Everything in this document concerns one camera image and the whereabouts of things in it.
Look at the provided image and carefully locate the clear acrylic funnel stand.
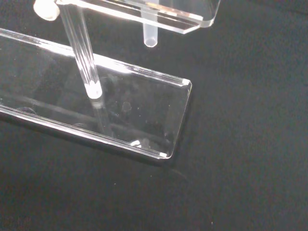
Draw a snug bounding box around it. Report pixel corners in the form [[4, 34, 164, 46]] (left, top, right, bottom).
[[0, 0, 221, 160]]

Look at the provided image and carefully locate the black bench cloth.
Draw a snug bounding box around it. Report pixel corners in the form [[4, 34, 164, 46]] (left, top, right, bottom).
[[0, 0, 308, 231]]

